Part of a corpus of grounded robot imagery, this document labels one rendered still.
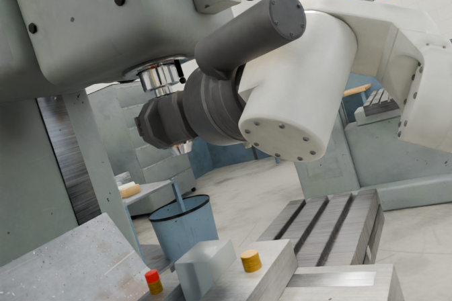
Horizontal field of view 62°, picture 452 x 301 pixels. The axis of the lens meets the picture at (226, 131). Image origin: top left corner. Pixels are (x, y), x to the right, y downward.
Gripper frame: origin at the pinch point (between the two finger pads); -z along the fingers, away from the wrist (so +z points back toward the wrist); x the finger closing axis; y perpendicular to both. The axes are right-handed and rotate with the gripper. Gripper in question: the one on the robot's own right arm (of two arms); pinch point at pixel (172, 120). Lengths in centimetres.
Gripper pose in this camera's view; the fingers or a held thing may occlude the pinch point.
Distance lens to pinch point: 48.7
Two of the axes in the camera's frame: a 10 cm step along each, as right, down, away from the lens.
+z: 5.6, -1.4, -8.2
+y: 3.0, 9.5, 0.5
